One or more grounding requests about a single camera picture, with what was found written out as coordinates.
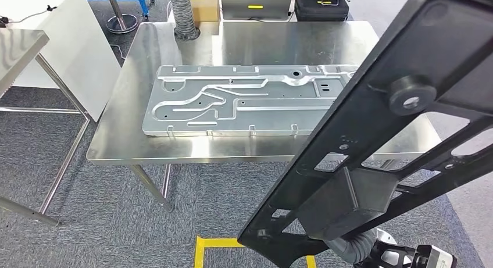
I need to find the grey ribbed hose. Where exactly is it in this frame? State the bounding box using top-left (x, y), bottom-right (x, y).
top-left (168, 0), bottom-right (201, 42)

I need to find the cardboard box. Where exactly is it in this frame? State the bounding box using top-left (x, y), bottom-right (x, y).
top-left (188, 0), bottom-right (221, 23)

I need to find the stainless steel workbench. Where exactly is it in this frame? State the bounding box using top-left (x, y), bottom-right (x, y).
top-left (86, 20), bottom-right (444, 213)

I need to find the chrome pole stand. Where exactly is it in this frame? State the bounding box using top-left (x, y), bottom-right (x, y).
top-left (103, 0), bottom-right (138, 34)

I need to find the small stainless steel table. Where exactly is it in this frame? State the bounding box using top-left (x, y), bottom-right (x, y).
top-left (0, 28), bottom-right (91, 227)

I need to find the grey laptop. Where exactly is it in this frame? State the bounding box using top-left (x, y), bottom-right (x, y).
top-left (220, 0), bottom-right (295, 22)

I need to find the large stamped metal plate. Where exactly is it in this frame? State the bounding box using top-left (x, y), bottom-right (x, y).
top-left (142, 64), bottom-right (361, 138)

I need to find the black carrying case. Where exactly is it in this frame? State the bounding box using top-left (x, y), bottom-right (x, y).
top-left (294, 0), bottom-right (350, 23)

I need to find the black plastic frame part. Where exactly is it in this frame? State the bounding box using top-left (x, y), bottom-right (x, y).
top-left (237, 0), bottom-right (493, 268)

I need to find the white cabinet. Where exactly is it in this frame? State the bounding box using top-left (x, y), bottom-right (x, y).
top-left (0, 0), bottom-right (122, 123)

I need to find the thin grey cable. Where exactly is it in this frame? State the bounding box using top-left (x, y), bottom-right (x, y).
top-left (5, 5), bottom-right (59, 25)

